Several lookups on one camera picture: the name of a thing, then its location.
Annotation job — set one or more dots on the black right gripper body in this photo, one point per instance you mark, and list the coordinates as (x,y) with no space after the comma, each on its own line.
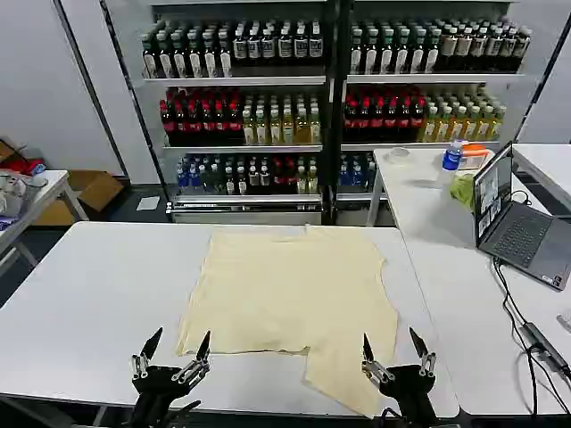
(408,388)

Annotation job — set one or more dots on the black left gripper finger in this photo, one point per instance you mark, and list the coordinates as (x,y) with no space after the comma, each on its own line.
(200,356)
(145,356)

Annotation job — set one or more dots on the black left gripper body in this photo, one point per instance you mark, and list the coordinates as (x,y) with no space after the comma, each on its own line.
(156,385)

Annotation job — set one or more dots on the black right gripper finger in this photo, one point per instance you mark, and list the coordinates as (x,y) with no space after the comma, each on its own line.
(424,356)
(369,356)

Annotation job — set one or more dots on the cream yellow shirt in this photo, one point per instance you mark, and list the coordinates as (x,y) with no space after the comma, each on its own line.
(290,290)

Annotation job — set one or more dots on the black adapter hub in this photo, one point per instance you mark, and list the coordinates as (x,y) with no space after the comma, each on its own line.
(546,345)

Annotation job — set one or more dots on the small grey flat object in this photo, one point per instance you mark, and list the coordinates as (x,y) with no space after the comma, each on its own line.
(565,322)

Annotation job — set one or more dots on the white paper sheet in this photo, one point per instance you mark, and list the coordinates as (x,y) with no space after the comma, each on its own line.
(147,203)

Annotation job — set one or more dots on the grey open laptop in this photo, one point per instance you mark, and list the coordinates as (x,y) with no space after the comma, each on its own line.
(517,232)

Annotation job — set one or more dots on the green crumpled cloth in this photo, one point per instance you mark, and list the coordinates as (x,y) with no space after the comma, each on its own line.
(463,189)

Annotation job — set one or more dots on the open cardboard box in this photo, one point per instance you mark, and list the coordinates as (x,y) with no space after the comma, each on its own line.
(89,191)

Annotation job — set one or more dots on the small white side table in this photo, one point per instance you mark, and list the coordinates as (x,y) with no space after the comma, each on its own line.
(49,187)

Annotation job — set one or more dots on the clear bottle with blue label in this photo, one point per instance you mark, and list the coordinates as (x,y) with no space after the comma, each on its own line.
(452,160)

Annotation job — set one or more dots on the clear tape roll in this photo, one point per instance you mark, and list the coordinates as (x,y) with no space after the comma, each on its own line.
(398,154)

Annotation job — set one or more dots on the orange and white box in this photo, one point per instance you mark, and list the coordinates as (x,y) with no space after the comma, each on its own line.
(477,156)

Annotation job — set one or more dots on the pile of grey clothes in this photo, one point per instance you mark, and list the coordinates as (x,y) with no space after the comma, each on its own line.
(15,191)

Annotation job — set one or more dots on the red fabric item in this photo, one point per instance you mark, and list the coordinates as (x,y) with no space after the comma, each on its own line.
(31,167)

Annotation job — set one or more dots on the white shelf with drink bottles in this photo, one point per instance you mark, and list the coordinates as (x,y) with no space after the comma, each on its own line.
(241,111)
(424,98)

